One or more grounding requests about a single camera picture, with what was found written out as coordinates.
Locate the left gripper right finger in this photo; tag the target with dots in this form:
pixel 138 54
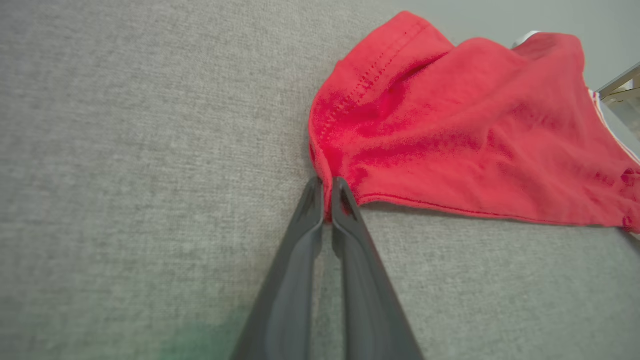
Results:
pixel 370 300

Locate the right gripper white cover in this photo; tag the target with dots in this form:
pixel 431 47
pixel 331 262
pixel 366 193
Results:
pixel 627 97

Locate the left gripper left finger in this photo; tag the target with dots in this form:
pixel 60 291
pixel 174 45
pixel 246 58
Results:
pixel 287 290

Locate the red jersey striped trim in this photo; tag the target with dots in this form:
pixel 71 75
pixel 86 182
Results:
pixel 450 125

